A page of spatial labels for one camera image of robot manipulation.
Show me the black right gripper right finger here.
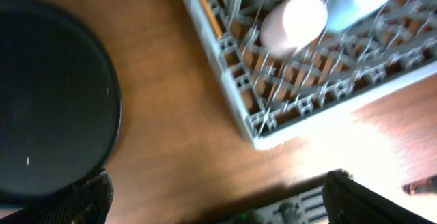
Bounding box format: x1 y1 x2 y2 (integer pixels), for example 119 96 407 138
322 171 432 224

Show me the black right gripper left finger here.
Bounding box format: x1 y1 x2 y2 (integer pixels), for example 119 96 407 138
1 168 114 224

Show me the pink cup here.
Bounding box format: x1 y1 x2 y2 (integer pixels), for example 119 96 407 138
259 0 328 57

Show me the grey dishwasher rack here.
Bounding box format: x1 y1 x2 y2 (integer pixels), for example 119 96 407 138
183 0 436 150

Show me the round black tray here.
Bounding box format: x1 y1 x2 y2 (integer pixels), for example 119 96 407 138
1 0 122 206

